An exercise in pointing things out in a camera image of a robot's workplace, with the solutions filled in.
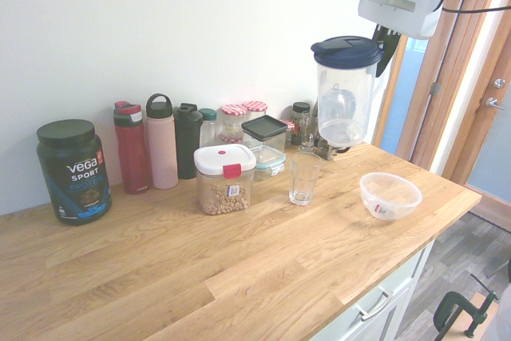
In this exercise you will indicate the clear pitcher with blue lid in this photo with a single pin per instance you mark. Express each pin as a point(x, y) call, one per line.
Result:
point(343, 77)

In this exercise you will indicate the jar with red checkered lid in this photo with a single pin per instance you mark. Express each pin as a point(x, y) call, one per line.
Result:
point(255, 107)
point(232, 121)

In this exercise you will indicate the pale green cabinet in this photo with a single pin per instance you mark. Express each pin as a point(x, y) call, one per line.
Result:
point(399, 289)

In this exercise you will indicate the cereal container with white lid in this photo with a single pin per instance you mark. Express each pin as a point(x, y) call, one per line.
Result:
point(219, 181)

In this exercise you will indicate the silver door hinge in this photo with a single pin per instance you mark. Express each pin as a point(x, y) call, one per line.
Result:
point(434, 89)

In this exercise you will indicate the small jar with checkered lid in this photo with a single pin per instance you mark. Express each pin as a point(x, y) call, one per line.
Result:
point(288, 127)

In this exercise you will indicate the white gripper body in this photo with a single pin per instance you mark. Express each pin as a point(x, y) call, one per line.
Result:
point(427, 17)

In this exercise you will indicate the red water bottle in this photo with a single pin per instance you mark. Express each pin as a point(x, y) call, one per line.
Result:
point(133, 153)

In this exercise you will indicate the black Vega protein tub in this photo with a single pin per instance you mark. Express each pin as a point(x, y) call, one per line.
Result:
point(74, 173)

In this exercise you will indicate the jar with dark lid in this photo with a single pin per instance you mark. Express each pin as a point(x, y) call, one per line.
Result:
point(299, 117)

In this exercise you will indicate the clear plastic bowl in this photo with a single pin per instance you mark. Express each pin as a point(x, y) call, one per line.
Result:
point(389, 197)

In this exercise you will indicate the small clear glass bottle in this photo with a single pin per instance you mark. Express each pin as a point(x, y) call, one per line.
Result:
point(308, 133)

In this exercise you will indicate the wooden door frame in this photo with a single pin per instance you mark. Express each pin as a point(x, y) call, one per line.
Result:
point(447, 77)

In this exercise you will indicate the clear bottle with green cap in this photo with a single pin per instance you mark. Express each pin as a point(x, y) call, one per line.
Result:
point(208, 129)

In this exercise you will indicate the black shaker bottle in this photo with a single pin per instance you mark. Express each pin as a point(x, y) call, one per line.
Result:
point(187, 145)

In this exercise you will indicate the clear drinking glass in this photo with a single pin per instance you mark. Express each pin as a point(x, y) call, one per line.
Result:
point(305, 177)

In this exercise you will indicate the pink bottle with black cap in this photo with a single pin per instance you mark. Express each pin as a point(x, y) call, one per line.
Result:
point(161, 149)

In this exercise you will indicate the silver door lock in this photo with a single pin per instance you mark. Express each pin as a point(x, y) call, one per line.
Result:
point(499, 83)

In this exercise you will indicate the green metal clamp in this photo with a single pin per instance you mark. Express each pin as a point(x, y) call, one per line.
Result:
point(451, 305)

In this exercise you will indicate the glass container with teal lid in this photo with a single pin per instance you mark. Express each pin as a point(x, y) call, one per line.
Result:
point(271, 163)

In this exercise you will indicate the square container with black lid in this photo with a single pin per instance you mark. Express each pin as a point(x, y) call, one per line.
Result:
point(265, 127)

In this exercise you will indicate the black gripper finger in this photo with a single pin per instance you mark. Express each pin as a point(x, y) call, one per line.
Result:
point(389, 51)
point(378, 34)

